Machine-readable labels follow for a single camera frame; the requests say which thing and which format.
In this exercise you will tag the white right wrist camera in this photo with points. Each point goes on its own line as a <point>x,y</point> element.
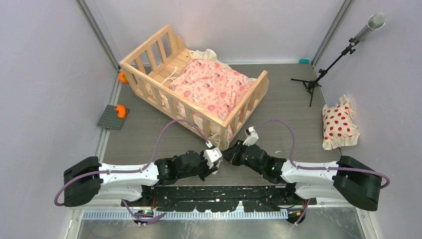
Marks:
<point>251,136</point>

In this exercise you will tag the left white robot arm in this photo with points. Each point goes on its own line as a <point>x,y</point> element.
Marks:
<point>91,180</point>

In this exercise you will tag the small teal block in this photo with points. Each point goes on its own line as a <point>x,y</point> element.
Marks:
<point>304,61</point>

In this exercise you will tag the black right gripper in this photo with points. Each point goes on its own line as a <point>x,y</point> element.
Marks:
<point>231,154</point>

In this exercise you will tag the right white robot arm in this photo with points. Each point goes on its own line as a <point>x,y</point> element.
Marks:
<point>346,179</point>

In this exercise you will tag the white strawberry print pillow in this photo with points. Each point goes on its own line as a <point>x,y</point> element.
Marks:
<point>338,127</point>

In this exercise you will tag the microphone on black stand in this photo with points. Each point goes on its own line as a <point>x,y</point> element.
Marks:
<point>373,23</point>

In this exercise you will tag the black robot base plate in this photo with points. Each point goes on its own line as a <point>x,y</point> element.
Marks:
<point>217,198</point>

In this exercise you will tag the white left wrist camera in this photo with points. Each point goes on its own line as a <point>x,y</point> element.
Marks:
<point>213,157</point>

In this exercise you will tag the orange and green toy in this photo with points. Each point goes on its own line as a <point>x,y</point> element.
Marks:
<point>122,78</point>

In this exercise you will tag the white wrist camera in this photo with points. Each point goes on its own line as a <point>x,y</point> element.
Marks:
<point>213,157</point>
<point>251,136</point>

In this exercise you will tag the orange arch toy block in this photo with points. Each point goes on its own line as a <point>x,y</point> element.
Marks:
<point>121,111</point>

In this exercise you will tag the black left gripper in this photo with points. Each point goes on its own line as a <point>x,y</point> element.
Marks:
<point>207,170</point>

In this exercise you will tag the pink unicorn print cushion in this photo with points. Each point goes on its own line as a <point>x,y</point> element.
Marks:
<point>208,83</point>

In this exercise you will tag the grey building block plate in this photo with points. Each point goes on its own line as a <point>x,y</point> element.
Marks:
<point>109,119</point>

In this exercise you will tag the wooden slatted pet bed frame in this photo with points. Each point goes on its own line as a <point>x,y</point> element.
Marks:
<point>164,54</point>

